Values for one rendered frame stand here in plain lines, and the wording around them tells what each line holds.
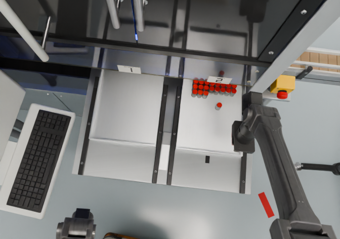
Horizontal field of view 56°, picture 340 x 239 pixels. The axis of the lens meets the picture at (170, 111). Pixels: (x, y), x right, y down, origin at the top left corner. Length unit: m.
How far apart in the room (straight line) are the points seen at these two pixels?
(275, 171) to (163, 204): 1.48
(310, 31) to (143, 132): 0.72
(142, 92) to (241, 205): 1.17
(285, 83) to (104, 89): 0.71
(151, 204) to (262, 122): 1.43
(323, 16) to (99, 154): 0.90
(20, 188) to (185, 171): 0.65
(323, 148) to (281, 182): 1.75
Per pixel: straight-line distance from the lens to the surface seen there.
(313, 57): 1.50
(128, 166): 1.28
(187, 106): 1.33
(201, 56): 1.06
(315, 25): 0.90
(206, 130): 1.31
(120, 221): 2.17
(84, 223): 0.81
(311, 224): 0.68
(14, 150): 1.49
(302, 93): 2.49
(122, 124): 1.31
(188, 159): 1.29
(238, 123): 1.05
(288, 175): 0.73
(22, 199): 1.43
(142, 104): 1.32
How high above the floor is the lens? 2.15
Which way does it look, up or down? 75 degrees down
